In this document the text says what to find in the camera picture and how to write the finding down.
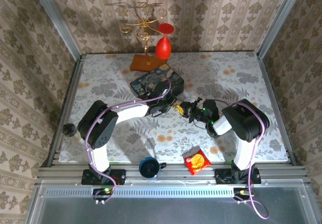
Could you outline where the dark blue mug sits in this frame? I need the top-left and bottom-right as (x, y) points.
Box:
(138, 157), (168, 179)

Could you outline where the starry night painted box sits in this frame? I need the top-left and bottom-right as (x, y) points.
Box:
(129, 63), (185, 98)

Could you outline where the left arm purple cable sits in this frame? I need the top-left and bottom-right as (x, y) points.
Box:
(84, 80), (173, 204)

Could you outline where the grey metal vented cover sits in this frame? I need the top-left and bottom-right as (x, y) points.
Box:
(25, 180), (322, 224)

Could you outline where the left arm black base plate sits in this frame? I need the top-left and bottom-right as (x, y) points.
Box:
(80, 169), (126, 186)

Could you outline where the red snack packet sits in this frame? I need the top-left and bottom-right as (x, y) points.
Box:
(182, 145), (211, 176)

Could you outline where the gold wire glass rack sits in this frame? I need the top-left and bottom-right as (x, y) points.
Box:
(119, 9), (169, 72)

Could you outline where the red wine glass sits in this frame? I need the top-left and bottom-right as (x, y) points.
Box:
(154, 22), (175, 60)

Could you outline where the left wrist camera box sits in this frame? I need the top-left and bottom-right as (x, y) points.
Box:
(150, 81), (170, 97)

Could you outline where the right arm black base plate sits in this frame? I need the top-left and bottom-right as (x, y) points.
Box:
(215, 168), (262, 185)

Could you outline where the aluminium corner post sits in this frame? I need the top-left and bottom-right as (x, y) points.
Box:
(256, 0), (306, 58)
(30, 0), (83, 58)

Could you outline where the floral table mat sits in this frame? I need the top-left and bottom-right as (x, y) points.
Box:
(58, 51), (289, 163)

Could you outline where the aluminium frame rail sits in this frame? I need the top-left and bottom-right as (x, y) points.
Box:
(37, 162), (307, 184)

